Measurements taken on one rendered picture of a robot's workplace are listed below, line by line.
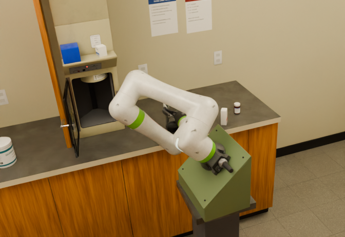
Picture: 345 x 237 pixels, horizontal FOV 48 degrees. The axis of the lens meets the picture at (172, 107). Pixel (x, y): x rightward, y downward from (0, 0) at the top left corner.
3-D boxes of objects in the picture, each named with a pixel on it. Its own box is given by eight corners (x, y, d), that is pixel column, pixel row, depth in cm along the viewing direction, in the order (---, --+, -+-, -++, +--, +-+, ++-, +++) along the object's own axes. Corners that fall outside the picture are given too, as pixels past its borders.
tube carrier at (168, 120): (163, 124, 262) (160, 96, 252) (178, 121, 265) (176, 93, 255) (168, 132, 253) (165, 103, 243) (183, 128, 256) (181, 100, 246)
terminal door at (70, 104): (79, 133, 255) (67, 77, 236) (77, 159, 228) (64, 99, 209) (77, 133, 255) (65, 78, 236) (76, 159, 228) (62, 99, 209)
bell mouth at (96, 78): (79, 75, 259) (77, 67, 257) (105, 70, 263) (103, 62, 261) (81, 84, 244) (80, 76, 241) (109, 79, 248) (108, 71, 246)
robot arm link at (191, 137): (223, 137, 186) (197, 118, 175) (208, 166, 182) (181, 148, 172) (205, 133, 196) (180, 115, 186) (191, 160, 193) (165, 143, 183)
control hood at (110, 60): (64, 74, 236) (60, 59, 232) (116, 65, 244) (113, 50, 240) (65, 81, 227) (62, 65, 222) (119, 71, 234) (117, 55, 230)
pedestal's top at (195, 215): (255, 208, 194) (256, 202, 192) (196, 225, 187) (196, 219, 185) (229, 172, 221) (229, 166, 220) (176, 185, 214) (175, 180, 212)
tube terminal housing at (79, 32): (74, 121, 279) (52, 17, 244) (118, 113, 287) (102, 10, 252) (78, 138, 258) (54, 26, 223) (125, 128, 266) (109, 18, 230)
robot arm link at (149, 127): (147, 116, 200) (141, 106, 209) (133, 133, 201) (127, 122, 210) (191, 147, 220) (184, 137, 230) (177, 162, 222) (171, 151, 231)
